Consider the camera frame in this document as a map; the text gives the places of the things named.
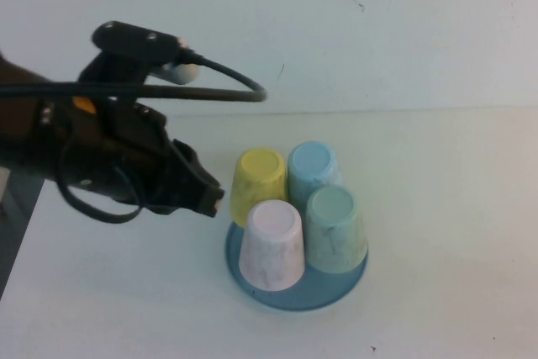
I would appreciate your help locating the green marbled plastic cup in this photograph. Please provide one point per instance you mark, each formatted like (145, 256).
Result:
(333, 224)

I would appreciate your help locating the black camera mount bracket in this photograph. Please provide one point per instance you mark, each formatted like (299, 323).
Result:
(113, 69)

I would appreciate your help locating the pink marbled plastic cup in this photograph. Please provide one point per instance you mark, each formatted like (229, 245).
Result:
(271, 245)

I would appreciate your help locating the light blue marbled plastic cup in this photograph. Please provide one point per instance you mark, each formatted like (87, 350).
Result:
(312, 165)

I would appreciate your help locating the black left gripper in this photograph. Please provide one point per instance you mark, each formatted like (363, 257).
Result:
(126, 144)

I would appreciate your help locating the beige furniture panel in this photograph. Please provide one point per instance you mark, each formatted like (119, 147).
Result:
(3, 186)

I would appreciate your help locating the blue round cup stand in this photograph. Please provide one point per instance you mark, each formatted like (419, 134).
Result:
(328, 291)

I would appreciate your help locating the white rounded plastic piece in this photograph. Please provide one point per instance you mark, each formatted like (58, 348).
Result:
(183, 73)

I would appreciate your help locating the black bar-shaped wrist camera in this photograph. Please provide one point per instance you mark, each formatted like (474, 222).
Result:
(134, 39)

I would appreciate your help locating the yellow marbled plastic cup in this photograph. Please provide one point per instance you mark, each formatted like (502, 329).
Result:
(256, 174)

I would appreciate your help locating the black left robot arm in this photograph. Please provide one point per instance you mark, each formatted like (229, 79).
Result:
(17, 132)

